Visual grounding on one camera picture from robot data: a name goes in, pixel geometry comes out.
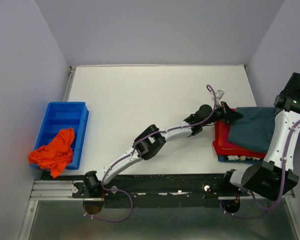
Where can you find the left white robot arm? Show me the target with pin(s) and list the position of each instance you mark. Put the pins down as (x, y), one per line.
(152, 139)

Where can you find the blue plastic bin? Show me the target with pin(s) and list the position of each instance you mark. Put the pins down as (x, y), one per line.
(64, 115)

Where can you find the teal grey t-shirt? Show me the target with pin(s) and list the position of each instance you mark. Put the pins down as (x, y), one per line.
(255, 130)

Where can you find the folded magenta t-shirt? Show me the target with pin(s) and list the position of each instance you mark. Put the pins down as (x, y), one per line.
(224, 131)

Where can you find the crumpled orange t-shirt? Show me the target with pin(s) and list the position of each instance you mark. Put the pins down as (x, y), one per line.
(57, 155)

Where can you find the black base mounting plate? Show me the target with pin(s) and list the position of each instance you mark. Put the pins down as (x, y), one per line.
(159, 191)

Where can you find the folded red t-shirt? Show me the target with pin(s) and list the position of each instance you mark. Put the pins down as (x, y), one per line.
(221, 152)

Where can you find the folded navy patterned t-shirt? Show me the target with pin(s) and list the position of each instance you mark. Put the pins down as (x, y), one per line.
(238, 159)

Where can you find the folded orange t-shirt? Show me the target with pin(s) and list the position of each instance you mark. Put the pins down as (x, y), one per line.
(216, 130)

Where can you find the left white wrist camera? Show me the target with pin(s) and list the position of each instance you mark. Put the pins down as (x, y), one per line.
(219, 94)

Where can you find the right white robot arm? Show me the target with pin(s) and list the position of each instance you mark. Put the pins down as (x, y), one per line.
(273, 177)

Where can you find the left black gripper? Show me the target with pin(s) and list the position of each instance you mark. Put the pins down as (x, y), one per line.
(227, 114)

